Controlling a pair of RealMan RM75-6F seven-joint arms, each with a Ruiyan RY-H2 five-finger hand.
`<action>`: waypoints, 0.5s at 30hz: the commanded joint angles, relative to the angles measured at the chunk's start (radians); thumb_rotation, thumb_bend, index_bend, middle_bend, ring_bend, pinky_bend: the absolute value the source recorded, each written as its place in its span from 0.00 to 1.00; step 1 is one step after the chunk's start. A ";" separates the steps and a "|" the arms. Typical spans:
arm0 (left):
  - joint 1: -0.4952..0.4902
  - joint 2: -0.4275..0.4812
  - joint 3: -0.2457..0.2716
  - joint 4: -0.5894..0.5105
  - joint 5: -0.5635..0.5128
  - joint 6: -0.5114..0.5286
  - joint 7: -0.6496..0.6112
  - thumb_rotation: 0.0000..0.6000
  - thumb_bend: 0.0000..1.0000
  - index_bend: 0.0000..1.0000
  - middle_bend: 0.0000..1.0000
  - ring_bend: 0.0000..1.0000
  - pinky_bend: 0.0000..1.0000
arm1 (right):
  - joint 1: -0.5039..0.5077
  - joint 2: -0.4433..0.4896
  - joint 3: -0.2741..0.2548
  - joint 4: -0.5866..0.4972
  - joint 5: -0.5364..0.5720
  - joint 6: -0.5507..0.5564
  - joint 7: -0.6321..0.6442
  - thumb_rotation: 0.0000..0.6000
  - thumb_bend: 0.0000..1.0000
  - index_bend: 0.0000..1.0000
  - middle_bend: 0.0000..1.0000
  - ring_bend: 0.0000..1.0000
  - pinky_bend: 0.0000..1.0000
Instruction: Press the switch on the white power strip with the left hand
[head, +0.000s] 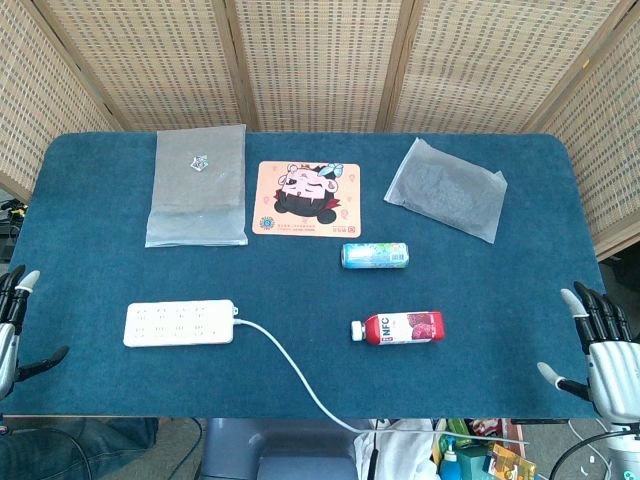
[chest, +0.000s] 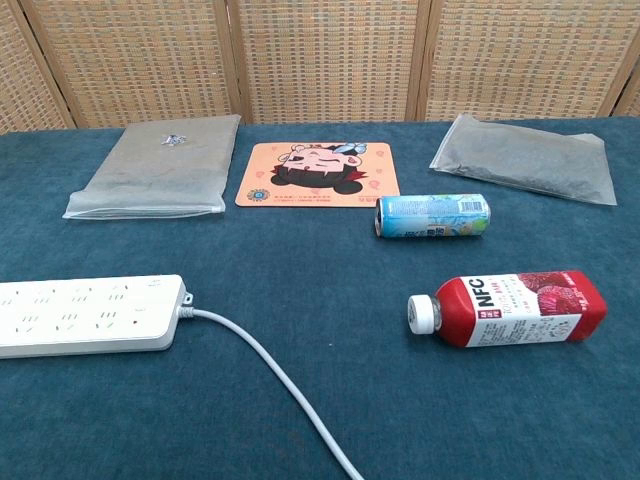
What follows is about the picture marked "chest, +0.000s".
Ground white power cable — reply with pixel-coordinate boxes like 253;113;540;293
178;305;365;480

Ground orange cartoon mouse pad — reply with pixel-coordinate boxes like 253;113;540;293
234;141;402;208

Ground white power strip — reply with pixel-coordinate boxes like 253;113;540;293
0;274;194;360

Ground blue drink can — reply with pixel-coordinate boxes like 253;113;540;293
374;193;492;239

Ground red NFC juice bottle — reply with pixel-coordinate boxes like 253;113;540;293
407;270;609;350

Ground woven bamboo folding screen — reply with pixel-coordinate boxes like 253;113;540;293
0;0;640;135

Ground blue-green table cloth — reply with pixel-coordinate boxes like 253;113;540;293
0;115;640;480

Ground frosted zip bag with print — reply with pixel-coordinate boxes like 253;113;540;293
62;114;243;221

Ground frosted zip bag dark contents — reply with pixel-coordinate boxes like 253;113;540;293
429;113;618;207

